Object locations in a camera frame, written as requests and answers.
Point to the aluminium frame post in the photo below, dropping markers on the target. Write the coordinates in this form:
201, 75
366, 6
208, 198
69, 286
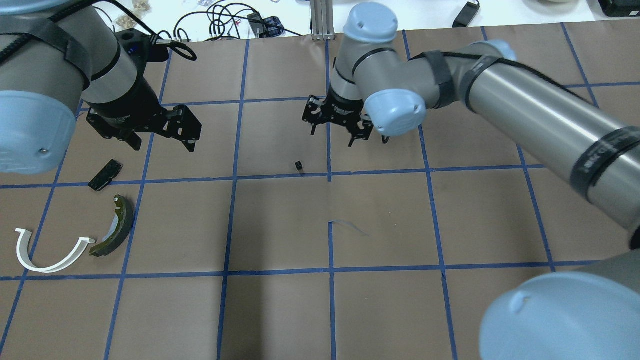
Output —
322, 20

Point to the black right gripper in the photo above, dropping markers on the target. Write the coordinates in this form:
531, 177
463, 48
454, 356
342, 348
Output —
344, 108

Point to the white curved plastic part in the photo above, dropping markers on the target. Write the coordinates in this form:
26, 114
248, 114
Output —
34, 260

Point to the black power adapter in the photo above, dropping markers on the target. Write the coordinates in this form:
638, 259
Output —
466, 14

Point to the green brake shoe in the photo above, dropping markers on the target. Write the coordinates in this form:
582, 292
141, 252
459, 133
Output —
120, 228

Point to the black brake pad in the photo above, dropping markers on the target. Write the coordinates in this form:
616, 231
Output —
105, 176

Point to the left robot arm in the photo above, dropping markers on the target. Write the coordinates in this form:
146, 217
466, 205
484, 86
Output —
56, 54

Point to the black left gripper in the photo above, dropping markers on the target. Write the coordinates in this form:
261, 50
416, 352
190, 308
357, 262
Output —
131, 102

